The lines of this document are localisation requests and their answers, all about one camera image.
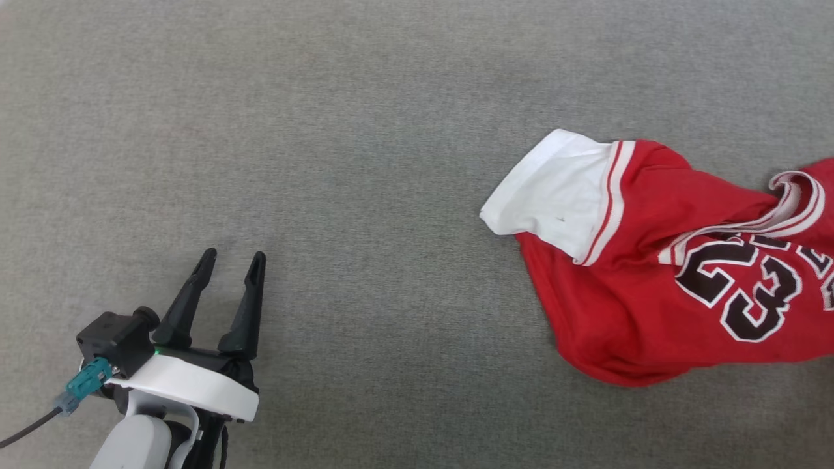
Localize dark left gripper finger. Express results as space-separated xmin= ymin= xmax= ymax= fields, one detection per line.
xmin=218 ymin=251 xmax=267 ymax=361
xmin=152 ymin=248 xmax=218 ymax=350

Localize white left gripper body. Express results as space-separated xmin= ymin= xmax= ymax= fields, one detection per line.
xmin=104 ymin=345 xmax=260 ymax=423

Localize teal cable connector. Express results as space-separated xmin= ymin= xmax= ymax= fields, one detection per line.
xmin=54 ymin=357 xmax=113 ymax=416

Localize thin black camera cable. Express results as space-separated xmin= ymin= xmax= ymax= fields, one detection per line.
xmin=0 ymin=406 xmax=63 ymax=449

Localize red basketball jersey number 23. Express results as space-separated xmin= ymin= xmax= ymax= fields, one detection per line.
xmin=480 ymin=128 xmax=834 ymax=388

